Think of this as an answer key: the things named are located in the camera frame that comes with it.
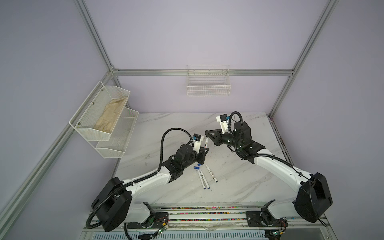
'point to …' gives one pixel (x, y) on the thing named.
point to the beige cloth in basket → (110, 114)
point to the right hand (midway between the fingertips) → (206, 132)
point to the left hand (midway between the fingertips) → (207, 149)
